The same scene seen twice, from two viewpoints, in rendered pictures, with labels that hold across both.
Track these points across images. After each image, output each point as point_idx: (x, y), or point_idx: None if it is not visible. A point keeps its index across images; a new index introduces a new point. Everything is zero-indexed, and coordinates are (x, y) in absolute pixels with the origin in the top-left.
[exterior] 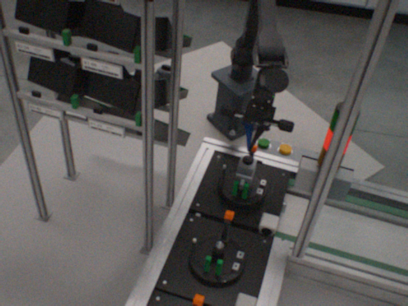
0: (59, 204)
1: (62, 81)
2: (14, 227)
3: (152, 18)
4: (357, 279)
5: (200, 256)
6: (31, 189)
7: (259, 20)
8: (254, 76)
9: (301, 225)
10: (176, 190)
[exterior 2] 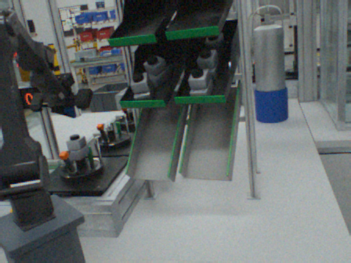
0: (247, 178)
1: None
2: (269, 163)
3: None
4: None
5: (123, 136)
6: (281, 181)
7: (28, 41)
8: (11, 225)
9: (52, 133)
10: (146, 206)
